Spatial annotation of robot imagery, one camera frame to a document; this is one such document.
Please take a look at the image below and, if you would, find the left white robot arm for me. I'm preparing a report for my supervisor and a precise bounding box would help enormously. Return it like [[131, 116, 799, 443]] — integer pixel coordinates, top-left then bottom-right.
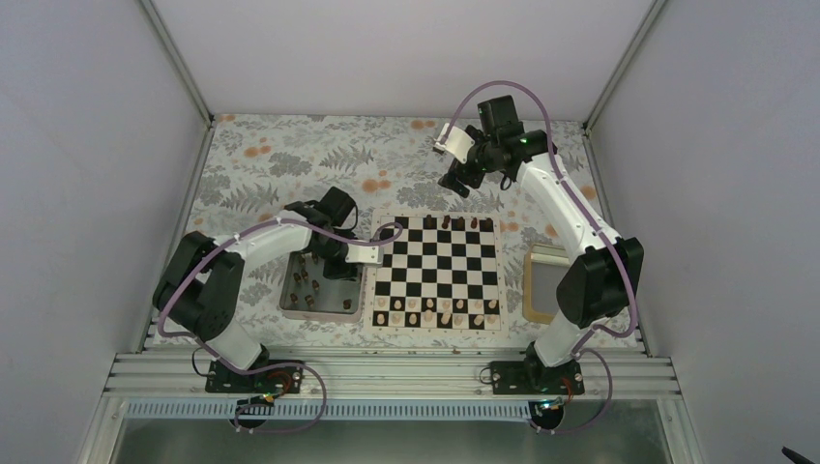
[[152, 187, 360, 392]]

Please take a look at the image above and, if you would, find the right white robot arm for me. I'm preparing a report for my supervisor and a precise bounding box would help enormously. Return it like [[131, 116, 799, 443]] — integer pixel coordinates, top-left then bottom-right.
[[433, 96, 644, 393]]

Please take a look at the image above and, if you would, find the silver metal tray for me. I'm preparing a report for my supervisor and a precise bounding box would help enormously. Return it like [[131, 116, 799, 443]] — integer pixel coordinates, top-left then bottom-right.
[[278, 252, 364, 324]]

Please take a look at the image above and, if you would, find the black white chessboard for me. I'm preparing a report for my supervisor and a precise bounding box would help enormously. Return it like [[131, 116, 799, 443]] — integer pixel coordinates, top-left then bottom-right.
[[363, 209, 508, 338]]

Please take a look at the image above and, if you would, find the floral patterned table mat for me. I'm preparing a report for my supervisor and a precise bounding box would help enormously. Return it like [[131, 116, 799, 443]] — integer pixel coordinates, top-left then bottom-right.
[[185, 114, 559, 348]]

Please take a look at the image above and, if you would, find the gold rimmed metal tray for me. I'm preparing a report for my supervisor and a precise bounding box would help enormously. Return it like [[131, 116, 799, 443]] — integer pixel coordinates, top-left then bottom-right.
[[522, 244, 571, 325]]

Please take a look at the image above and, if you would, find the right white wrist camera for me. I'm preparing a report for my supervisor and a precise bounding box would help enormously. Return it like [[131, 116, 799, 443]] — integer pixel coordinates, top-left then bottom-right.
[[433, 123, 475, 164]]

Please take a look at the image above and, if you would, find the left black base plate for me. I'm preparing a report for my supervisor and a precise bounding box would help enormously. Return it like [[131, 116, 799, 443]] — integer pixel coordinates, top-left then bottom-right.
[[204, 360, 305, 396]]

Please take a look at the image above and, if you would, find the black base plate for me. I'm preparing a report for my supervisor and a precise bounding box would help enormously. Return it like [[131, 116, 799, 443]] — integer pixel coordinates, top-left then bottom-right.
[[204, 360, 305, 396], [488, 361, 585, 395]]

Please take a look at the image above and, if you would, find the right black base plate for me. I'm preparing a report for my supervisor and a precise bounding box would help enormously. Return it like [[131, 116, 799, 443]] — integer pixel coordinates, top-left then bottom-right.
[[488, 361, 585, 395]]

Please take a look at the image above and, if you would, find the aluminium rail frame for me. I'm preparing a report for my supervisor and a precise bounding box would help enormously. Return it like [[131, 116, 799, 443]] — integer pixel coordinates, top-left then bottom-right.
[[103, 350, 682, 400]]

